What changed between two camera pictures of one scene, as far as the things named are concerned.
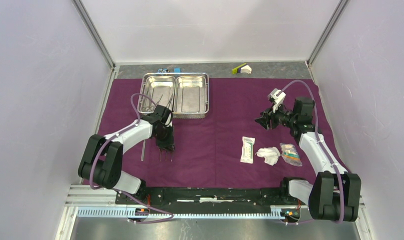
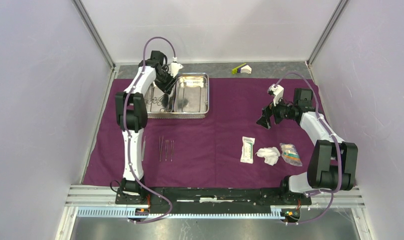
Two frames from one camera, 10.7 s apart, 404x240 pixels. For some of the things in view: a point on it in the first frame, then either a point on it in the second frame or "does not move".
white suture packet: (247, 155) does not move
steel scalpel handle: (143, 151) does not move
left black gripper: (169, 143) → (168, 87)
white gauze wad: (271, 155) does not move
